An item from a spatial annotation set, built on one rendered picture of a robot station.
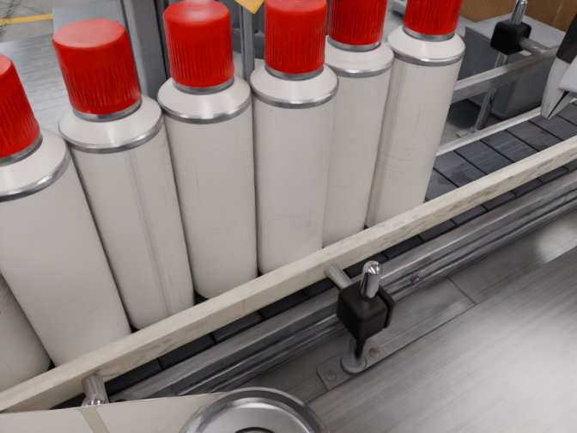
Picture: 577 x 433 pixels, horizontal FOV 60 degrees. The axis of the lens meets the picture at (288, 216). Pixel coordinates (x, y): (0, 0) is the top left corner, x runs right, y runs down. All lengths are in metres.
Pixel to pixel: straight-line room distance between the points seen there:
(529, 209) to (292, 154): 0.28
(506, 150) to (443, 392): 0.29
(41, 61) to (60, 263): 0.61
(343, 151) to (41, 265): 0.19
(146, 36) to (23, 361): 0.23
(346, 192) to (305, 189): 0.06
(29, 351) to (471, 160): 0.42
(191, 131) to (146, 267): 0.09
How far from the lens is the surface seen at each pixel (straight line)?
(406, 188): 0.39
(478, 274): 0.49
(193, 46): 0.26
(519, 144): 0.58
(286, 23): 0.27
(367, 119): 0.33
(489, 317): 0.40
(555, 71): 0.53
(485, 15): 0.92
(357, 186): 0.36
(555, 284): 0.44
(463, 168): 0.52
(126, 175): 0.27
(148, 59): 0.40
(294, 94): 0.28
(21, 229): 0.26
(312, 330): 0.39
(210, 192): 0.30
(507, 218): 0.49
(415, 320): 0.44
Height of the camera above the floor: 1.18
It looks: 43 degrees down
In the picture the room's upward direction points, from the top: 2 degrees clockwise
